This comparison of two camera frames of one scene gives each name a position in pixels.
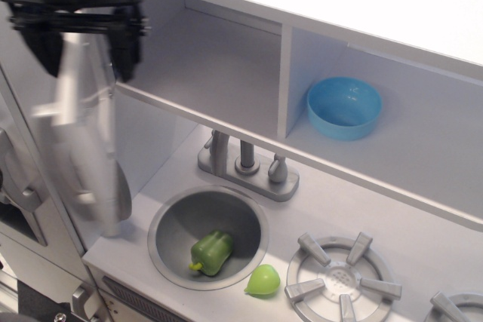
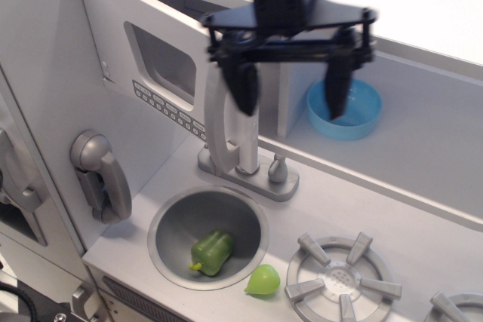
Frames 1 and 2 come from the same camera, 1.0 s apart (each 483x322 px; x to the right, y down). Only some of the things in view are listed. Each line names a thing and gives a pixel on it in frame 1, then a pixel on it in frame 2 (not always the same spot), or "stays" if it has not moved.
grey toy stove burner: [333, 279] stays
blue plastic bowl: [343, 108] stays
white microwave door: [85, 111] → [160, 56]
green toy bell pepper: [210, 252] stays
